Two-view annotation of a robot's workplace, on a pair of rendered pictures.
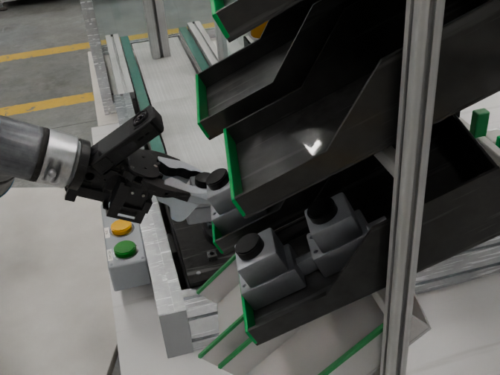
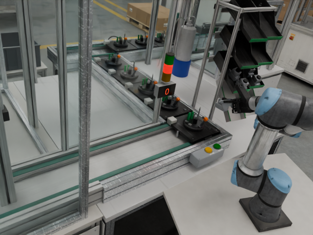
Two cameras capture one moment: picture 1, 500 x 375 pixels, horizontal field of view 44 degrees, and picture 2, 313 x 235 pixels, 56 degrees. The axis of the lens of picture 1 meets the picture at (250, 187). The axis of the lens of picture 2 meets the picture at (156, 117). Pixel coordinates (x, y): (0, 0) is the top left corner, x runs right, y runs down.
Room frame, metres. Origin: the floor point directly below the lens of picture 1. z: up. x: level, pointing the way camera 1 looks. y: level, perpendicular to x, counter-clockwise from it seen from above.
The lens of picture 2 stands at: (1.88, 1.24, 1.96)
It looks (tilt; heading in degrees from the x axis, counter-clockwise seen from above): 33 degrees down; 240
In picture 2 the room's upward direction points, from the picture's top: 10 degrees clockwise
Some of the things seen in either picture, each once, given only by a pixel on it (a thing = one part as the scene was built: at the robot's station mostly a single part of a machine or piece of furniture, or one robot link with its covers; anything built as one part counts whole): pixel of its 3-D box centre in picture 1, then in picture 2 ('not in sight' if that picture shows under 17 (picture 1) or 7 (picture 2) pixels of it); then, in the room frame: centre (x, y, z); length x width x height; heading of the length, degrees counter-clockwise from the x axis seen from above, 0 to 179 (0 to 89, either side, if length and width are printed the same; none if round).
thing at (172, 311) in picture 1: (145, 190); (173, 161); (1.15, 0.23, 0.91); 0.89 x 0.06 x 0.11; 13
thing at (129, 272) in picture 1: (124, 241); (207, 154); (0.96, 0.25, 0.93); 0.21 x 0.07 x 0.06; 13
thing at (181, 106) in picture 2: not in sight; (169, 100); (0.98, -0.23, 1.01); 0.24 x 0.24 x 0.13; 13
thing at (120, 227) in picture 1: (121, 228); (208, 150); (0.96, 0.25, 0.96); 0.04 x 0.04 x 0.02
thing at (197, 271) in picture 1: (240, 231); (193, 126); (0.92, 0.02, 0.96); 0.24 x 0.24 x 0.02; 13
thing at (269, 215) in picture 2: not in sight; (267, 203); (0.86, 0.64, 0.93); 0.15 x 0.15 x 0.10
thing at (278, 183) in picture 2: not in sight; (274, 185); (0.86, 0.64, 1.05); 0.13 x 0.12 x 0.14; 135
